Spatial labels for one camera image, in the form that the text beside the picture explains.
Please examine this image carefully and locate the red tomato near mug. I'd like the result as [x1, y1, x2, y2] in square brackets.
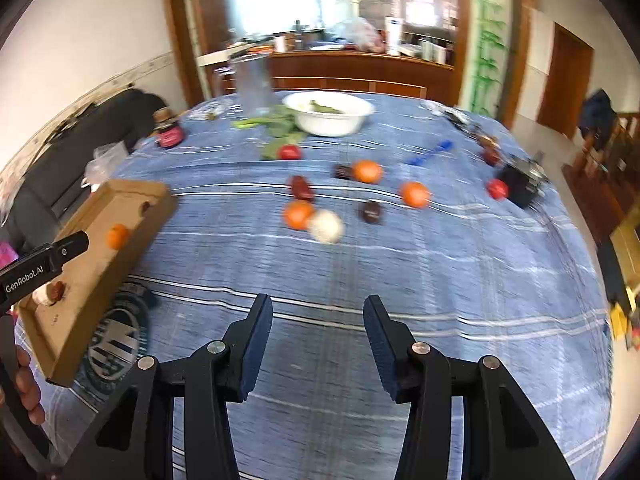
[486, 179, 509, 200]

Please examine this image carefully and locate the wooden sideboard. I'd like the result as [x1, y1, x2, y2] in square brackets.
[267, 50, 461, 105]

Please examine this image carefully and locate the brown wooden door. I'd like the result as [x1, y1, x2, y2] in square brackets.
[536, 23, 593, 140]

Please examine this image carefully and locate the clear plastic pitcher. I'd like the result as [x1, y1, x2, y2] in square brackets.
[214, 53, 274, 117]

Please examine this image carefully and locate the green leafy vegetable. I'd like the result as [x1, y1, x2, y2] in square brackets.
[232, 106, 307, 160]

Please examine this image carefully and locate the black sofa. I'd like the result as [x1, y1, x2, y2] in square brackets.
[1, 88, 167, 256]

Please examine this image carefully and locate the clear plastic bag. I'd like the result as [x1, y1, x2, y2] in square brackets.
[81, 141, 128, 188]

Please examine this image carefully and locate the dark jar pink label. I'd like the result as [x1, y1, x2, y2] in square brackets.
[153, 107, 186, 150]

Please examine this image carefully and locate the blue plaid tablecloth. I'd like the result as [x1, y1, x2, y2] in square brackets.
[14, 90, 614, 480]

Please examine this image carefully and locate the person's left hand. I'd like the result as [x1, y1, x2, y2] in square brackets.
[14, 344, 46, 426]

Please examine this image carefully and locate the blue marker pen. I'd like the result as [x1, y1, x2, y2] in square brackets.
[406, 140, 454, 167]

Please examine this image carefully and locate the white bowl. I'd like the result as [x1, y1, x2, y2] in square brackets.
[282, 90, 375, 138]

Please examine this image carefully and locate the dark jacket on railing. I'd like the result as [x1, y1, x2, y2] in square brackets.
[578, 89, 616, 152]

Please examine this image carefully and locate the red tomato near greens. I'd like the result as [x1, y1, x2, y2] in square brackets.
[277, 144, 303, 160]

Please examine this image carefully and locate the black mug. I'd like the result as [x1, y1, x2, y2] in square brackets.
[497, 157, 549, 209]

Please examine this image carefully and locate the brown cardboard box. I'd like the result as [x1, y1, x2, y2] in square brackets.
[17, 179, 177, 387]

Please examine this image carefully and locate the orange tangerine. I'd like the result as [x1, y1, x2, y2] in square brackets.
[282, 200, 314, 231]
[106, 223, 130, 250]
[352, 159, 384, 184]
[400, 181, 431, 209]

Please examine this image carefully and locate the dark round plum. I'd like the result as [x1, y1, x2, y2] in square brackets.
[358, 200, 383, 224]

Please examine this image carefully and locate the large red jujube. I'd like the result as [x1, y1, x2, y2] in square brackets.
[290, 176, 314, 202]

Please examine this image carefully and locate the beige cube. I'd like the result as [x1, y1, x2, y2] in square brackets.
[307, 209, 344, 244]
[32, 282, 56, 307]

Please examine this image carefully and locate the white lotion bottle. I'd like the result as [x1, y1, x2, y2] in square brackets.
[385, 16, 404, 56]

